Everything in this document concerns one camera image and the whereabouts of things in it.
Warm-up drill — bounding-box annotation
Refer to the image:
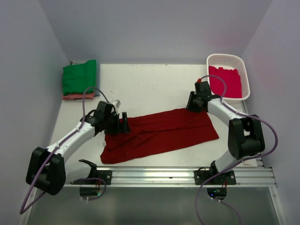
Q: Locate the white plastic basket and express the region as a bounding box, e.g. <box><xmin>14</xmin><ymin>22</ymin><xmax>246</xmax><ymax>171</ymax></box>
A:
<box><xmin>206</xmin><ymin>53</ymin><xmax>250</xmax><ymax>104</ymax></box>

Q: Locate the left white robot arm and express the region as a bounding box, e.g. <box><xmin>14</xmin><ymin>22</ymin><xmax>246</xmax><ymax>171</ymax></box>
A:
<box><xmin>26</xmin><ymin>100</ymin><xmax>130</xmax><ymax>195</ymax></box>

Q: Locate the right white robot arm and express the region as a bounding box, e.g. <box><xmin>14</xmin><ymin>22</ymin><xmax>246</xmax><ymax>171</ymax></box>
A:
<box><xmin>186</xmin><ymin>79</ymin><xmax>265</xmax><ymax>184</ymax></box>

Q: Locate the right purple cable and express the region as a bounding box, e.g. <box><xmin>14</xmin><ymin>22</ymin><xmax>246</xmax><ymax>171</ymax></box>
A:
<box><xmin>195</xmin><ymin>75</ymin><xmax>279</xmax><ymax>223</ymax></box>

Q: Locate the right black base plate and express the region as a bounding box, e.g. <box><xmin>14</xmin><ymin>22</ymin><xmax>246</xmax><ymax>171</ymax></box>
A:
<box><xmin>194</xmin><ymin>167</ymin><xmax>236</xmax><ymax>185</ymax></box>

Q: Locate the pink folded t-shirt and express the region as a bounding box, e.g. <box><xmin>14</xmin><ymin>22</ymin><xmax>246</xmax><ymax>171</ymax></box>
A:
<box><xmin>62</xmin><ymin>92</ymin><xmax>95</xmax><ymax>101</ymax></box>

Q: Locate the aluminium mounting rail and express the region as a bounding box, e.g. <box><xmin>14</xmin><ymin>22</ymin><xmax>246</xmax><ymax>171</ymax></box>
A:
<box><xmin>29</xmin><ymin>152</ymin><xmax>278</xmax><ymax>188</ymax></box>

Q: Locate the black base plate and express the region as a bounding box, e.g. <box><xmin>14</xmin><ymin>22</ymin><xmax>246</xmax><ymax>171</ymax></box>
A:
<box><xmin>71</xmin><ymin>170</ymin><xmax>112</xmax><ymax>186</ymax></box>
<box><xmin>194</xmin><ymin>167</ymin><xmax>236</xmax><ymax>185</ymax></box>

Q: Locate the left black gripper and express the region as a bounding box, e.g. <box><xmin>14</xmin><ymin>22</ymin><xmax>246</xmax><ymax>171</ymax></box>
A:
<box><xmin>104</xmin><ymin>112</ymin><xmax>130</xmax><ymax>134</ymax></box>

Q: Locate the green folded t-shirt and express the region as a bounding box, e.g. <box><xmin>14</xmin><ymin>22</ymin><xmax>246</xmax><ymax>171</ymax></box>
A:
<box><xmin>62</xmin><ymin>60</ymin><xmax>97</xmax><ymax>96</ymax></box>

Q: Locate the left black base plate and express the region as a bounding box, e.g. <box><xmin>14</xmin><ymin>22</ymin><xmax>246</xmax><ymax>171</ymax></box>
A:
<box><xmin>71</xmin><ymin>170</ymin><xmax>112</xmax><ymax>186</ymax></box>

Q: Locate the dark red t-shirt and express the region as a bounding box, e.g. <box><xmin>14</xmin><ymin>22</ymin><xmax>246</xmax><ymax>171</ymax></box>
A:
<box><xmin>100</xmin><ymin>108</ymin><xmax>219</xmax><ymax>164</ymax></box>

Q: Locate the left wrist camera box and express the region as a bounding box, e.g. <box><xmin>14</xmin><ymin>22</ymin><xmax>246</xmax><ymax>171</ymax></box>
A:
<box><xmin>111</xmin><ymin>100</ymin><xmax>121</xmax><ymax>111</ymax></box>

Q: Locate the magenta t-shirt in basket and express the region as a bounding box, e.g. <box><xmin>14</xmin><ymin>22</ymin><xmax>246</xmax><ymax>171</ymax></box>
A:
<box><xmin>209</xmin><ymin>66</ymin><xmax>242</xmax><ymax>98</ymax></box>

